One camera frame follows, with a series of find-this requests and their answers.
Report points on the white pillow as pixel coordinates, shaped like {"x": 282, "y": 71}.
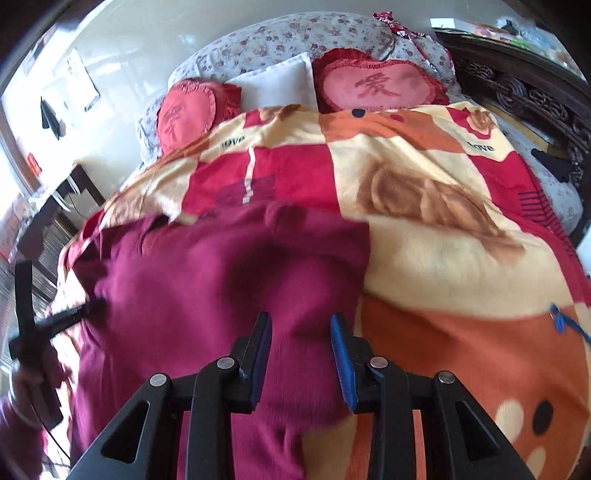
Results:
{"x": 277, "y": 85}

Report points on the dark wooden desk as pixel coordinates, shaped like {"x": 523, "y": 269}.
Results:
{"x": 64, "y": 194}

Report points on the red wall sign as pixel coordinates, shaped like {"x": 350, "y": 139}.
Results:
{"x": 33, "y": 164}

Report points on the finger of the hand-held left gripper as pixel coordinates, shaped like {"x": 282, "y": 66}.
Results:
{"x": 76, "y": 314}

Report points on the dark hanging cloth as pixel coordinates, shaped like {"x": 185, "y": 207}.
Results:
{"x": 51, "y": 117}

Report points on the clear plastic bag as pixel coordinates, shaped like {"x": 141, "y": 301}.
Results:
{"x": 549, "y": 44}

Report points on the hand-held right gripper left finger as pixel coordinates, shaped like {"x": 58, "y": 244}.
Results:
{"x": 261, "y": 350}

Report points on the floral long pillow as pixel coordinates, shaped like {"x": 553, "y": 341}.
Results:
{"x": 286, "y": 37}

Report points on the person's left hand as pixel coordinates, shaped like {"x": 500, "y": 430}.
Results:
{"x": 27, "y": 385}

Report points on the red heart-shaped pillow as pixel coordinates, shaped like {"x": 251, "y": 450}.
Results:
{"x": 184, "y": 115}
{"x": 374, "y": 85}

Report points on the person's left forearm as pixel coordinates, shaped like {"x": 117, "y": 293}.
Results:
{"x": 18, "y": 443}

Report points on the red patterned frilled cushion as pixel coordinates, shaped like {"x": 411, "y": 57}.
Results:
{"x": 401, "y": 26}

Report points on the wall calendar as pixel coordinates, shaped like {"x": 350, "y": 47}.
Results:
{"x": 76, "y": 81}

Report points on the printed blanket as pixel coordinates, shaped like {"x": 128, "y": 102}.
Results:
{"x": 438, "y": 230}

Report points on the maroon knit garment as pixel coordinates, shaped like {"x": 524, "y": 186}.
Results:
{"x": 207, "y": 286}

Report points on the floral bed sheet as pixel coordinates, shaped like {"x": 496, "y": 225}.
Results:
{"x": 563, "y": 198}

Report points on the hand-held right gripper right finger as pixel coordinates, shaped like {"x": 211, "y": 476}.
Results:
{"x": 341, "y": 360}

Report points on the white flat box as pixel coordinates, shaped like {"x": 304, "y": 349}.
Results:
{"x": 442, "y": 23}

